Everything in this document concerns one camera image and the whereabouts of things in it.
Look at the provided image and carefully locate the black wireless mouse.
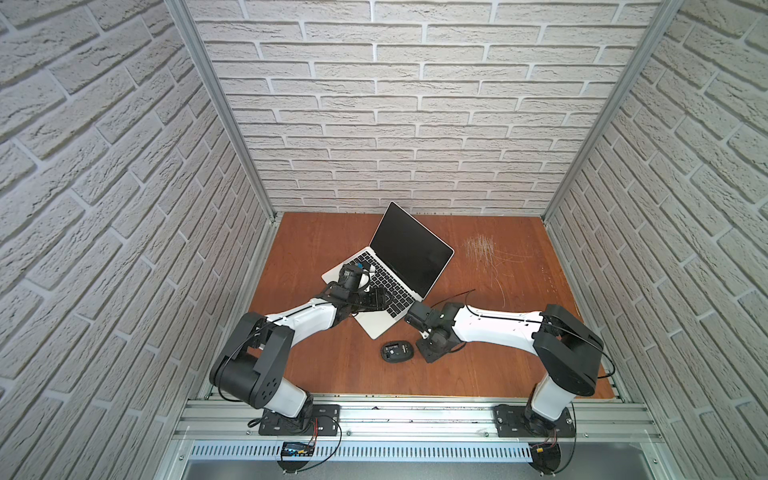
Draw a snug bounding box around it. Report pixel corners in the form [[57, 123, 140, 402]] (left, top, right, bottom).
[[380, 340, 414, 364]]

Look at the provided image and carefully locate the silver laptop black screen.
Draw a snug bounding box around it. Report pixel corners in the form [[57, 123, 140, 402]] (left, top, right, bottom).
[[349, 202, 454, 339]]

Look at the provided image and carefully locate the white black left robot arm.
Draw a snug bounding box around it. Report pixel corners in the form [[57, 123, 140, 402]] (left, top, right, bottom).
[[209, 262, 391, 421]]

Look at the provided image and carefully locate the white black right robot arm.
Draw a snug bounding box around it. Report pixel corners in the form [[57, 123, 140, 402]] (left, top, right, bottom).
[[405, 302, 604, 427]]

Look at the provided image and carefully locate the black right controller board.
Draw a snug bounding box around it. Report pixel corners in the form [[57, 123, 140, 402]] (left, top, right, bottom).
[[529, 443, 562, 475]]

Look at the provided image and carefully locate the green left controller board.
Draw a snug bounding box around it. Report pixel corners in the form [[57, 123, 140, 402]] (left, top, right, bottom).
[[280, 442, 316, 459]]

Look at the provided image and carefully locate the white perforated vent strip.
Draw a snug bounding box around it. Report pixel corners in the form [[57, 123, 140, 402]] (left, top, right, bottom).
[[187, 441, 531, 463]]

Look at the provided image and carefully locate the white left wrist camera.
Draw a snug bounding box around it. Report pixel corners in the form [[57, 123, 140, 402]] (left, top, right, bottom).
[[356, 263, 373, 292]]

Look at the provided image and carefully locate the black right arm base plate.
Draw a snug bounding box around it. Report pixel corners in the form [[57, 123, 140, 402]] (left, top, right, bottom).
[[492, 404, 576, 439]]

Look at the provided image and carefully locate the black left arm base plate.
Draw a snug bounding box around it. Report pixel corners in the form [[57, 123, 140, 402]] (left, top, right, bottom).
[[258, 404, 341, 437]]

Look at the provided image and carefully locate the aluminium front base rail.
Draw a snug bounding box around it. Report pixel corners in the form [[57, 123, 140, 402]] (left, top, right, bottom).
[[172, 394, 662, 443]]

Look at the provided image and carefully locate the aluminium left floor rail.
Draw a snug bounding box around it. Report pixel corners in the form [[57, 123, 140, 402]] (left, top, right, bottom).
[[149, 215, 282, 480]]

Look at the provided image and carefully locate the aluminium left corner post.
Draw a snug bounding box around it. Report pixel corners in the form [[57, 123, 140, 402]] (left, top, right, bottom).
[[166, 0, 277, 223]]

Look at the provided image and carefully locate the aluminium corner post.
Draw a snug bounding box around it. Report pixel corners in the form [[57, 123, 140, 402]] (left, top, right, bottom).
[[541, 0, 684, 225], [166, 0, 277, 223]]

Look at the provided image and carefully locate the aluminium right corner post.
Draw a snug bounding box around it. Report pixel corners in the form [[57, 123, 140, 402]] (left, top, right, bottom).
[[541, 0, 684, 225]]

